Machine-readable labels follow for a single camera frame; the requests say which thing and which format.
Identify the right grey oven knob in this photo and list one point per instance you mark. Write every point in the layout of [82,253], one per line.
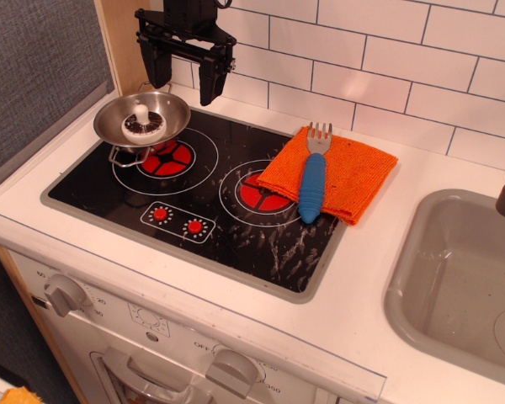
[233,372]

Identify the orange folded cloth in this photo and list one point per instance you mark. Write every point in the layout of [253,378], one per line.
[355,174]

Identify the orange object bottom left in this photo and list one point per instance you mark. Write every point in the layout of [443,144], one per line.
[20,395]

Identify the right red stove button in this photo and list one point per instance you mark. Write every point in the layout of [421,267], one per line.
[195,227]

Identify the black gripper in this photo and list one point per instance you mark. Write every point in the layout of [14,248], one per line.
[170,31]

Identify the grey plastic sink basin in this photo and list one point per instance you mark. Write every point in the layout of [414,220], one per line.
[446,297]

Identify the oven door with handle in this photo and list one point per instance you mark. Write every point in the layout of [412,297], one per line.
[144,377]

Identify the left red stove button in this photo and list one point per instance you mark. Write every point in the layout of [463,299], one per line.
[160,214]

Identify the blue handled metal fork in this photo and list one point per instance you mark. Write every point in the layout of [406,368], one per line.
[313,181]

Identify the left grey oven knob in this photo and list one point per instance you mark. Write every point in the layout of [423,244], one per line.
[64,294]

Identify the small steel pot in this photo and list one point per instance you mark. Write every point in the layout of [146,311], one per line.
[108,120]

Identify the wooden side post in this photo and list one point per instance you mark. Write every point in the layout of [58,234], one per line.
[119,26]

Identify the grey oven knob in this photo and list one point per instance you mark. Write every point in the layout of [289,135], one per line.
[64,294]
[233,372]

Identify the black toy stovetop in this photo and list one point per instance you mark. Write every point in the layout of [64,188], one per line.
[209,172]

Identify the red stove button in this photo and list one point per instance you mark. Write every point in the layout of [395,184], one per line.
[195,227]
[160,214]

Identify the white toy mushroom slice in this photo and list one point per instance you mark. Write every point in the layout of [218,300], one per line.
[143,127]

